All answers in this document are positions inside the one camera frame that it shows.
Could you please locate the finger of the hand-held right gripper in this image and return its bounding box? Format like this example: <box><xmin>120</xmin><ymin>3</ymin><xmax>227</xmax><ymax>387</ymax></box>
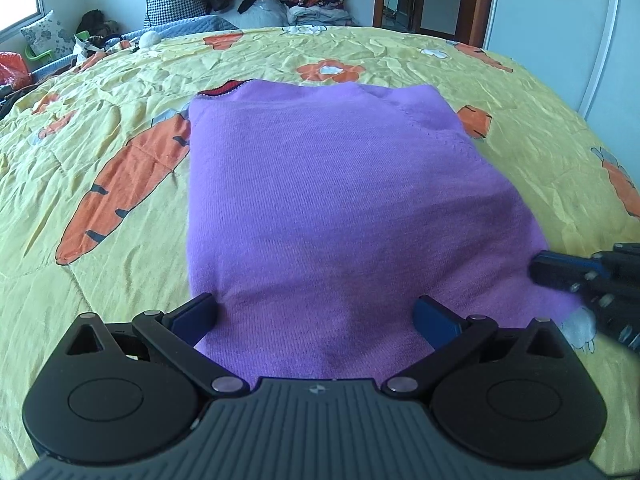
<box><xmin>575</xmin><ymin>282</ymin><xmax>640</xmax><ymax>352</ymax></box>
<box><xmin>529</xmin><ymin>242</ymin><xmax>640</xmax><ymax>292</ymax></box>

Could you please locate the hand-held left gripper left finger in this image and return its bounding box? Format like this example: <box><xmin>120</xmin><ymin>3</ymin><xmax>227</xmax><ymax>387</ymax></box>
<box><xmin>50</xmin><ymin>294</ymin><xmax>251</xmax><ymax>401</ymax></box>

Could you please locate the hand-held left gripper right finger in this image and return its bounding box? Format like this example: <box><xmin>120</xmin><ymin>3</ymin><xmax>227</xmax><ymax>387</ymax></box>
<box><xmin>381</xmin><ymin>296</ymin><xmax>576</xmax><ymax>401</ymax></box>

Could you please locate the purple sweater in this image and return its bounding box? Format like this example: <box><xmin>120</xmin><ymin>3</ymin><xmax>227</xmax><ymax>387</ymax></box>
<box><xmin>185</xmin><ymin>79</ymin><xmax>583</xmax><ymax>381</ymax></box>

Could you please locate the yellow carrot print quilt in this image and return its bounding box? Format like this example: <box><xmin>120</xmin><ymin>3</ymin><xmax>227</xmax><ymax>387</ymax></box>
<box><xmin>0</xmin><ymin>25</ymin><xmax>640</xmax><ymax>478</ymax></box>

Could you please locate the white plastic bag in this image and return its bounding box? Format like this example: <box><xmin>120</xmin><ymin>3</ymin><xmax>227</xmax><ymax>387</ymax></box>
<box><xmin>72</xmin><ymin>35</ymin><xmax>108</xmax><ymax>61</ymax></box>

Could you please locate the orange plastic bag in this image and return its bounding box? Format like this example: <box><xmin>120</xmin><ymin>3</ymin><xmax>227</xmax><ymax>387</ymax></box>
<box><xmin>0</xmin><ymin>51</ymin><xmax>32</xmax><ymax>88</ymax></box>

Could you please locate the grey white sack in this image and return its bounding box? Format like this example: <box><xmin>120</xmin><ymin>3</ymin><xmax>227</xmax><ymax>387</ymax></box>
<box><xmin>239</xmin><ymin>0</ymin><xmax>293</xmax><ymax>28</ymax></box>

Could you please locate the dark bag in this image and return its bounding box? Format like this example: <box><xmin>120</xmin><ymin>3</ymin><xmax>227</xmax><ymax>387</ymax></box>
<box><xmin>75</xmin><ymin>9</ymin><xmax>121</xmax><ymax>41</ymax></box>

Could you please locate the houndstooth bag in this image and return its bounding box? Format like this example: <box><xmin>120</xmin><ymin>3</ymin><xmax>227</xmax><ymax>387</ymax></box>
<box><xmin>144</xmin><ymin>0</ymin><xmax>210</xmax><ymax>28</ymax></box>

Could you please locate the grey floral pillow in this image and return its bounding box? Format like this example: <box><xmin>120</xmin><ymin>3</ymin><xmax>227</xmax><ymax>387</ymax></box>
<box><xmin>20</xmin><ymin>9</ymin><xmax>77</xmax><ymax>58</ymax></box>

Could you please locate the wooden door frame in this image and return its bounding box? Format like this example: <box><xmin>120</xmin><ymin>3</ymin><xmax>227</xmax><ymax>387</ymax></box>
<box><xmin>372</xmin><ymin>0</ymin><xmax>503</xmax><ymax>51</ymax></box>

